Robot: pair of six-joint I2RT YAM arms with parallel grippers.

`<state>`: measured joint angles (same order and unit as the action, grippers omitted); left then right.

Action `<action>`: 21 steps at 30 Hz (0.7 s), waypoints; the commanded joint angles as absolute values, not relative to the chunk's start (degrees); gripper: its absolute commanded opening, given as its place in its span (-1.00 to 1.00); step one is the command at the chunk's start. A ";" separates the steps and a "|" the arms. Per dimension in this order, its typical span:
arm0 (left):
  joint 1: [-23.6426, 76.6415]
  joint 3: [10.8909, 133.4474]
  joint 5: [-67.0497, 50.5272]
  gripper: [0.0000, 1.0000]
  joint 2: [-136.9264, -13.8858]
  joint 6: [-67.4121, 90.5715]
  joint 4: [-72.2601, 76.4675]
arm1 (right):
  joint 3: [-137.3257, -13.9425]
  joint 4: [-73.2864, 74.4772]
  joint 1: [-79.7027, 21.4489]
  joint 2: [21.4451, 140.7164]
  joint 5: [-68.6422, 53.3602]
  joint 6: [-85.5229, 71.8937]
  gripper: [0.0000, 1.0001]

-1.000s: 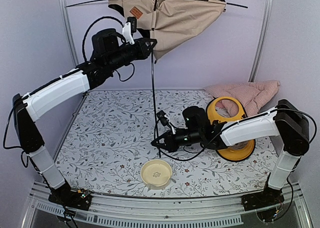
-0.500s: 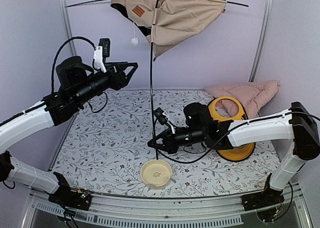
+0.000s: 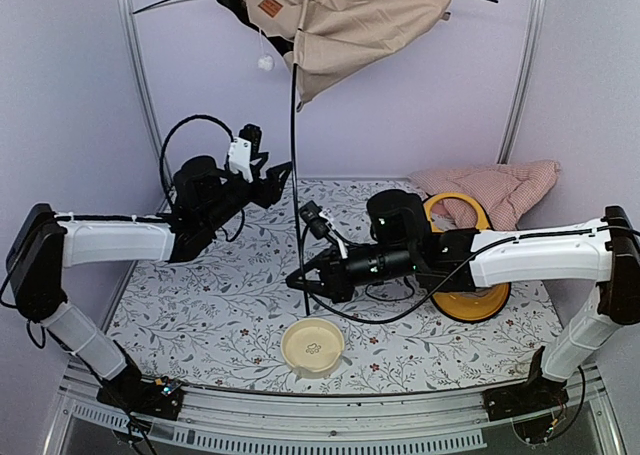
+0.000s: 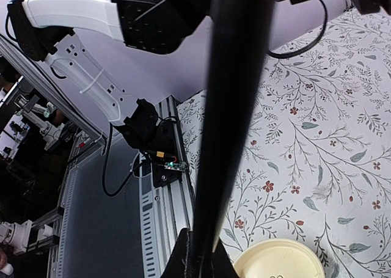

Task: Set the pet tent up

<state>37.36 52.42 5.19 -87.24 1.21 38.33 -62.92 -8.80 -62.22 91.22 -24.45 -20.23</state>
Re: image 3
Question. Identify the aluminium frame post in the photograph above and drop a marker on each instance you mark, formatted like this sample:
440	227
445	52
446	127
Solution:
140	81
531	43

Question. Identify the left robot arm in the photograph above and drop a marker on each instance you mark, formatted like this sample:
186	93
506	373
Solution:
51	245

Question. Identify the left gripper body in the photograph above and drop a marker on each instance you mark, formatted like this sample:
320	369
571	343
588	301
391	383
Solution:
222	209

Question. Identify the yellow double bowl holder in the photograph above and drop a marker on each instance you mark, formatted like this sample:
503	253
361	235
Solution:
449	282

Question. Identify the floral table mat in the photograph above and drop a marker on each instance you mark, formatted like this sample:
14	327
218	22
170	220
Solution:
219	321

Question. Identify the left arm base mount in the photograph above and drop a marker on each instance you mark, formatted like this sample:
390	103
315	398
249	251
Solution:
134	395

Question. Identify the left aluminium frame post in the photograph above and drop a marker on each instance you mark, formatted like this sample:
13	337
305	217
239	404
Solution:
140	81

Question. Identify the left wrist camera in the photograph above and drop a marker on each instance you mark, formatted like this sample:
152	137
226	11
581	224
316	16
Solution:
244	149

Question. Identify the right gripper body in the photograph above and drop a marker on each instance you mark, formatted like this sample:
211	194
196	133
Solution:
394	262

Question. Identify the pink checkered cushion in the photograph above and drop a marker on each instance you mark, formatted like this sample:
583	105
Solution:
505	192

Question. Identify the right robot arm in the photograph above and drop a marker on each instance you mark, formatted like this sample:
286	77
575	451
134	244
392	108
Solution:
604	250

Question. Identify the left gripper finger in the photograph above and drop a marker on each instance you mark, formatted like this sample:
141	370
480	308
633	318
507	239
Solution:
269	189
259	162

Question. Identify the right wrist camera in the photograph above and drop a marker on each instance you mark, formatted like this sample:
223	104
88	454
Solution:
320	223

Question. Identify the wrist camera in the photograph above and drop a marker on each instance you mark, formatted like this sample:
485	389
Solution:
244	149
320	223

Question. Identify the right aluminium frame post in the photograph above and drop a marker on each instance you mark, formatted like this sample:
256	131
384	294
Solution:
531	43

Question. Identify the front aluminium rail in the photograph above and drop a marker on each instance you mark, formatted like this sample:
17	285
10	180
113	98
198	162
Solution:
221	421

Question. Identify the beige pet tent fabric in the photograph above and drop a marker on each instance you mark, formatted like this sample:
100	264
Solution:
326	41

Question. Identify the cream paw print bowl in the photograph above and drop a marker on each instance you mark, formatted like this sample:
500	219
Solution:
312	348

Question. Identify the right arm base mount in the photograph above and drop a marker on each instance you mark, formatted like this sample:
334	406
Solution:
513	401

